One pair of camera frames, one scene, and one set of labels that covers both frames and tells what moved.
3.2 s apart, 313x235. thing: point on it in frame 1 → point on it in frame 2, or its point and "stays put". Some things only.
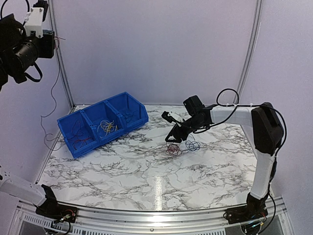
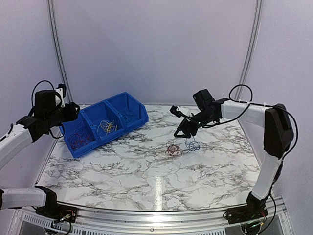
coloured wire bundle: x=173 y=150 stays put
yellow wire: x=107 y=126 stays put
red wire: x=51 y=139 → x=77 y=139
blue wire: x=192 y=146 stays put
